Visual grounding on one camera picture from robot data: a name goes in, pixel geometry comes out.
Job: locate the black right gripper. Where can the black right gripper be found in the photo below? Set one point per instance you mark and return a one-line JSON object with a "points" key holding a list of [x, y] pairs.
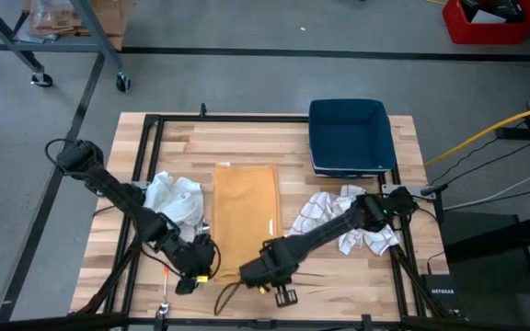
{"points": [[265, 269]]}

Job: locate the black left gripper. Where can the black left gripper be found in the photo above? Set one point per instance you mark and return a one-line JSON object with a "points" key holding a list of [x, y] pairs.
{"points": [[196, 259]]}

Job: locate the plain white towel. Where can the plain white towel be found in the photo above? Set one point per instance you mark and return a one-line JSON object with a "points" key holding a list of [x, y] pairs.
{"points": [[177, 200]]}

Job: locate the orange towel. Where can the orange towel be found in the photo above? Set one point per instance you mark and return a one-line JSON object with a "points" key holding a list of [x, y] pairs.
{"points": [[246, 216]]}

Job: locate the white towel with red checks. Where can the white towel with red checks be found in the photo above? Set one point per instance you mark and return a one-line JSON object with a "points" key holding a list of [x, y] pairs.
{"points": [[315, 211]]}

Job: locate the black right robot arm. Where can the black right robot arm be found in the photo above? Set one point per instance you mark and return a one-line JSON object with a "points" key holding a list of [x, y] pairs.
{"points": [[329, 230]]}

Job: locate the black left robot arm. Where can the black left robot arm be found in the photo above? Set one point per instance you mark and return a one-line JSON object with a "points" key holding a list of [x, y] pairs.
{"points": [[118, 193]]}

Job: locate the black Netgear box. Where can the black Netgear box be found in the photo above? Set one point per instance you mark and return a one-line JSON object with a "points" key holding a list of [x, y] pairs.
{"points": [[442, 301]]}

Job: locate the navy blue fabric bin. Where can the navy blue fabric bin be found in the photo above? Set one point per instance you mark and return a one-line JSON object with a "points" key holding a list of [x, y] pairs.
{"points": [[352, 138]]}

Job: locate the black stand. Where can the black stand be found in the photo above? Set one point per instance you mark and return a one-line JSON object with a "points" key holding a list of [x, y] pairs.
{"points": [[490, 239]]}

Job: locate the brown cardboard box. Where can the brown cardboard box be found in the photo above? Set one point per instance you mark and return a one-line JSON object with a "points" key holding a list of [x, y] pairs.
{"points": [[118, 18]]}

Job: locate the plastic-wrapped brown packets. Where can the plastic-wrapped brown packets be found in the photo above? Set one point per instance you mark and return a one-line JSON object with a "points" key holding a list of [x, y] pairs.
{"points": [[53, 20]]}

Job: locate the red plastic crate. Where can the red plastic crate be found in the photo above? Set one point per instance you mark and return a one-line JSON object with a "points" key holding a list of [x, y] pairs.
{"points": [[495, 34]]}

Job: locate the black metal table frame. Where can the black metal table frame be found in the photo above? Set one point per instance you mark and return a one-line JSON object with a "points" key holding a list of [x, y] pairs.
{"points": [[191, 323]]}

